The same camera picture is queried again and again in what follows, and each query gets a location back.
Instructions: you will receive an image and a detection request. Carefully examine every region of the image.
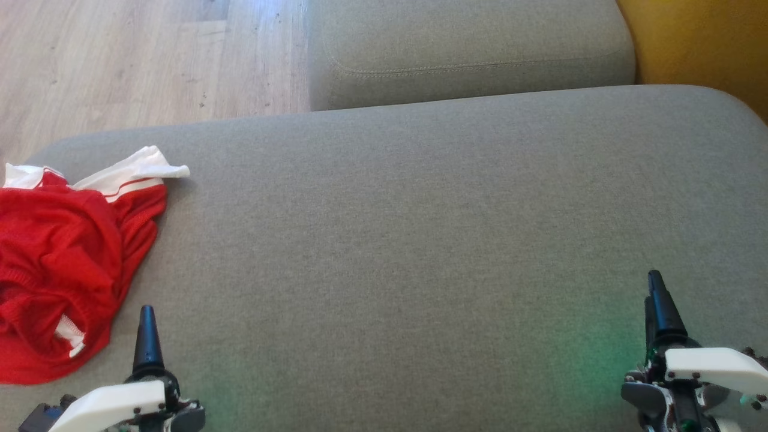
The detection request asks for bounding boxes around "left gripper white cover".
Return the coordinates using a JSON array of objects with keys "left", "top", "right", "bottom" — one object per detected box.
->
[{"left": 48, "top": 305, "right": 206, "bottom": 432}]

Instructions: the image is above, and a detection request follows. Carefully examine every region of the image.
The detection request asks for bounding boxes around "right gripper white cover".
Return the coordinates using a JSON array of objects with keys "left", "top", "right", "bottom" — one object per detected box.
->
[{"left": 621, "top": 270, "right": 768, "bottom": 432}]

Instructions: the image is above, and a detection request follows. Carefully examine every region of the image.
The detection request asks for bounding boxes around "red and white shirt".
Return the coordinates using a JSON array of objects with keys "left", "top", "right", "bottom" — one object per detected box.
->
[{"left": 0, "top": 145, "right": 191, "bottom": 385}]

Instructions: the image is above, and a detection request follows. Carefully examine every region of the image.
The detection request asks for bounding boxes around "large grey sofa seat cushion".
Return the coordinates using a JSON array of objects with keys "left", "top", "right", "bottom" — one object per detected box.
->
[{"left": 0, "top": 85, "right": 768, "bottom": 432}]

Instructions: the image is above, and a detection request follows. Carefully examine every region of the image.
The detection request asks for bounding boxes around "small yellow sofa backrest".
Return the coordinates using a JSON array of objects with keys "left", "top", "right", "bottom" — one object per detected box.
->
[{"left": 617, "top": 0, "right": 768, "bottom": 124}]

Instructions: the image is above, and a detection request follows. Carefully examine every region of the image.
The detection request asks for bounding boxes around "small grey sofa seat cushion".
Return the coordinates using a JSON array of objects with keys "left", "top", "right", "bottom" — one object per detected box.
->
[{"left": 306, "top": 0, "right": 637, "bottom": 112}]

